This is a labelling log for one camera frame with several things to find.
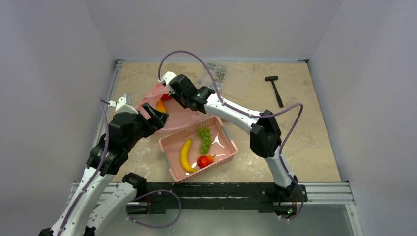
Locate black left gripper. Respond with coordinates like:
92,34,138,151
124,102,168,150

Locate pink plastic bag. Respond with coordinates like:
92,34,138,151
135,84,204,134

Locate green fake grapes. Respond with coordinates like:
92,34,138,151
197,127,212,155

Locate yellow fake banana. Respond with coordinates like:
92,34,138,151
179,139,196,173

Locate red orange fake pear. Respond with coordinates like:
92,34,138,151
197,155,216,169

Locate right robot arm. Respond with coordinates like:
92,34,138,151
158,72,298,200

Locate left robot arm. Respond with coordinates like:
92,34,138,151
39,100,169,236

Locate orange yellow fake mango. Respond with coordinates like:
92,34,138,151
155,99,167,113

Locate red fake apple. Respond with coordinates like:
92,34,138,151
160,94,171,101

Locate pink plastic basket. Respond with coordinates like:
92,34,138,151
159,116,238,182

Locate black hammer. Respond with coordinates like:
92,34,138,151
264,75,284,108

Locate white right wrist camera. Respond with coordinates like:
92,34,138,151
158,71,177,86

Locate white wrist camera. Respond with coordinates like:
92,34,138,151
108,93,139,114
158,71,177,86

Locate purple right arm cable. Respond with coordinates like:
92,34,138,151
157,50,305,222

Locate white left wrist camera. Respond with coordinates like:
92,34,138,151
108,93,139,114

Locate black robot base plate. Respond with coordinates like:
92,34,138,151
126,182,308,216

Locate aluminium table frame rail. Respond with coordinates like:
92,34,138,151
61,59,364,236

